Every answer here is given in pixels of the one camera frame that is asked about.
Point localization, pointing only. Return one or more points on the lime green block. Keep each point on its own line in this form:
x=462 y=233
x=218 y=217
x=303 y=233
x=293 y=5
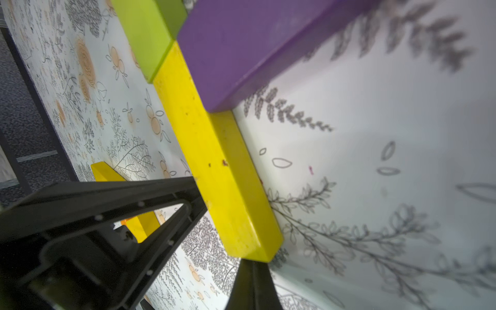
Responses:
x=151 y=27

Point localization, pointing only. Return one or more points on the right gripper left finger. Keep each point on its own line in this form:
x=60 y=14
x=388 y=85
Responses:
x=61 y=247

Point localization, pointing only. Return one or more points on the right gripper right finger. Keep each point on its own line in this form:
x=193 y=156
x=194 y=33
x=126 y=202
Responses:
x=253 y=288

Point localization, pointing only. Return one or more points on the long yellow block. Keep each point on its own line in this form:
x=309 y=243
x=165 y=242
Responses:
x=220 y=163

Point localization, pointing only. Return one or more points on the purple block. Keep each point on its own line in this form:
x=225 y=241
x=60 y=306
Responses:
x=233 y=48

